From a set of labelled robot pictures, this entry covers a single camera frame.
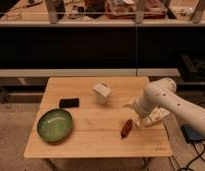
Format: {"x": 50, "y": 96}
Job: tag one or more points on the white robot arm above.
{"x": 161, "y": 93}

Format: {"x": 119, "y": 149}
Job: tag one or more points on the white cup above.
{"x": 101, "y": 91}

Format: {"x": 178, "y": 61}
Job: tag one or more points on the wooden folding table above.
{"x": 97, "y": 127}

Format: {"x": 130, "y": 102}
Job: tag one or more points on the black rectangular block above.
{"x": 69, "y": 103}

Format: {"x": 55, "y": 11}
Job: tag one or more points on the white plastic bottle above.
{"x": 156, "y": 116}

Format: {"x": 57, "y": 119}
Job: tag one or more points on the long shelf bench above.
{"x": 89, "y": 15}

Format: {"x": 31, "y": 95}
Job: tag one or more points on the black foot pedal box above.
{"x": 193, "y": 135}

